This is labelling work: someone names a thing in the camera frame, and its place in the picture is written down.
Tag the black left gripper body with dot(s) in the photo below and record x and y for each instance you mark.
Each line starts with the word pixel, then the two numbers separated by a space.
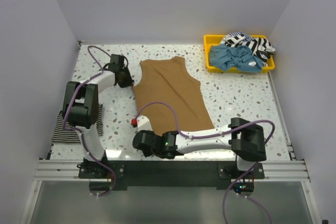
pixel 126 80

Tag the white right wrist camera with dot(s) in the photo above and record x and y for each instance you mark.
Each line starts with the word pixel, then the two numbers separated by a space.
pixel 141 123

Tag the blue tank top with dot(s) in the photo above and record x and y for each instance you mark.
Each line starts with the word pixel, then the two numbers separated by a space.
pixel 225 58

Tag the tan tank top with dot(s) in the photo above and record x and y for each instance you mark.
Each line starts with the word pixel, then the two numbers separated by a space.
pixel 167 82

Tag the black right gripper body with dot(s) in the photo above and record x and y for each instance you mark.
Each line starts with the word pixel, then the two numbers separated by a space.
pixel 149 153

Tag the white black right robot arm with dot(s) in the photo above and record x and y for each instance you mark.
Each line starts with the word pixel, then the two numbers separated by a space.
pixel 244 138

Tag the aluminium frame rail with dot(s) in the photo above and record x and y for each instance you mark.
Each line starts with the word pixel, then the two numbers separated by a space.
pixel 274 171

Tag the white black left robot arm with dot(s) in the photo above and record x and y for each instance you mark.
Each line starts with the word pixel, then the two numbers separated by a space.
pixel 80 109

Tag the navy white striped tank top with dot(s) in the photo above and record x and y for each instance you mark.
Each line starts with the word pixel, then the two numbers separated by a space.
pixel 260 47

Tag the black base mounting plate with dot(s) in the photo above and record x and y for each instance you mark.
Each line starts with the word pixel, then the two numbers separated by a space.
pixel 164 174

